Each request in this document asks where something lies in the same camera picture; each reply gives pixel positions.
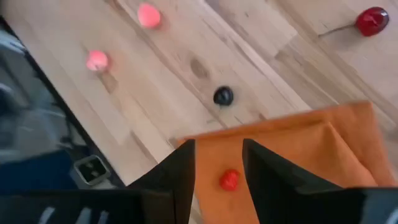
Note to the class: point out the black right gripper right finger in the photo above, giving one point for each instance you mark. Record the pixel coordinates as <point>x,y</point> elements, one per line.
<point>311,202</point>

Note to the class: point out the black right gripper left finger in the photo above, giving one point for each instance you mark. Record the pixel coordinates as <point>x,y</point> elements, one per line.
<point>124,205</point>

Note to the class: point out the red toy strawberry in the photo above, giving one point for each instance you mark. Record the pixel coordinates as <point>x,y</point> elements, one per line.
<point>229,180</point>

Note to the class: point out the pink toy peach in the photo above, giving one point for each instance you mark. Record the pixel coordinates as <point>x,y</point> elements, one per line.
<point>149,15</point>
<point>97,61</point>

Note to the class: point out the red toy cherry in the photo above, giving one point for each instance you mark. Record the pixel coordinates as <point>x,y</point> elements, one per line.
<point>371,21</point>

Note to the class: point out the grey square socket box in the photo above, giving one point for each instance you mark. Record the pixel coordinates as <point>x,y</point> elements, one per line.
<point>91,169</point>

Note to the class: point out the orange folded cloth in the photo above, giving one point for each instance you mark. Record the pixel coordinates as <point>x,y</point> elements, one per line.
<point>311,140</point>

